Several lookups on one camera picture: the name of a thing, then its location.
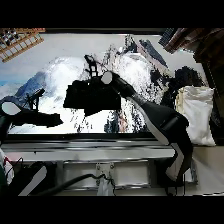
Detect black cable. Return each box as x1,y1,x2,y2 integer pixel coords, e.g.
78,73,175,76
35,172,116,197

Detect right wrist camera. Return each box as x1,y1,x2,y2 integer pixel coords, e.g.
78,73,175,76
83,54,101,80

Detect black garment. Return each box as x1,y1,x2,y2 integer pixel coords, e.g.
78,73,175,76
62,77,123,118

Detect wooden lattice rack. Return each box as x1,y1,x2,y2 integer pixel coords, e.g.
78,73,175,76
0,27,46,64

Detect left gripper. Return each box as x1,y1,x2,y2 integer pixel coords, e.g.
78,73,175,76
34,112,65,129

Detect white garment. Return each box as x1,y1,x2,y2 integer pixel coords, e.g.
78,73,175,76
175,85,217,147

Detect silver frame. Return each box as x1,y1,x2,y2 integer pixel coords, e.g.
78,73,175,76
0,133,224,197

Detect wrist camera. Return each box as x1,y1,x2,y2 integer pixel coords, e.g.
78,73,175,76
23,87,47,112
83,54,101,80

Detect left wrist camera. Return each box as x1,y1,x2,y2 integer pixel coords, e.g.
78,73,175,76
23,87,47,112

